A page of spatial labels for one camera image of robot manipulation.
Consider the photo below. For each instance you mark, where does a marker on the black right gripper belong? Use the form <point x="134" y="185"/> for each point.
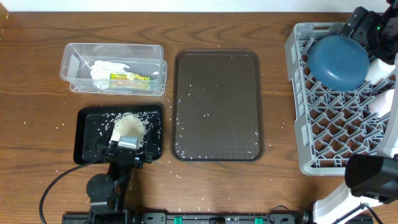
<point x="367" y="21"/>

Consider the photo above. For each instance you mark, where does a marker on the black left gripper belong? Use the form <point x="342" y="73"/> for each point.
<point x="146" y="158"/>

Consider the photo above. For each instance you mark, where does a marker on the pile of white rice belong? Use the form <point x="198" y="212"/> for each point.
<point x="136" y="125"/>

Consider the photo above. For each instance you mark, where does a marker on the cream white cup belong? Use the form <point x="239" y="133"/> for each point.
<point x="378" y="71"/>

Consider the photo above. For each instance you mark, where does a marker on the dark blue plate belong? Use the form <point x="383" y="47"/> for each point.
<point x="339" y="63"/>

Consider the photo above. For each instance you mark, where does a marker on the pink cup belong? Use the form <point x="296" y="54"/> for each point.
<point x="382" y="103"/>

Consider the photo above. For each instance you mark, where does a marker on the yellow green snack wrapper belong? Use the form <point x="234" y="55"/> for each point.
<point x="128" y="76"/>

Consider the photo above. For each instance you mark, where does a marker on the white napkin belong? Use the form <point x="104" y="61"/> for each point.
<point x="101" y="69"/>

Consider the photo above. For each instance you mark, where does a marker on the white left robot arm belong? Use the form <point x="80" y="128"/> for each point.
<point x="107" y="191"/>

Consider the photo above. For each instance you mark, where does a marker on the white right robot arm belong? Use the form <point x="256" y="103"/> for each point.
<point x="369" y="180"/>

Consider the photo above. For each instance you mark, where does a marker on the grey dishwasher rack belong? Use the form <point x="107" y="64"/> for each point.
<point x="330" y="125"/>

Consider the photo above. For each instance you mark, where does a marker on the black rectangular tray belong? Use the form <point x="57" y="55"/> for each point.
<point x="87" y="136"/>

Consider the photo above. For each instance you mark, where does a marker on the clear plastic bin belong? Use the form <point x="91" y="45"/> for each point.
<point x="142" y="59"/>

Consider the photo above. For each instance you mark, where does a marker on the dark brown serving tray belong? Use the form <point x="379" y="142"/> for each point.
<point x="217" y="111"/>

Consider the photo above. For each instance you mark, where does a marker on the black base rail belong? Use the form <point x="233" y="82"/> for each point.
<point x="162" y="218"/>

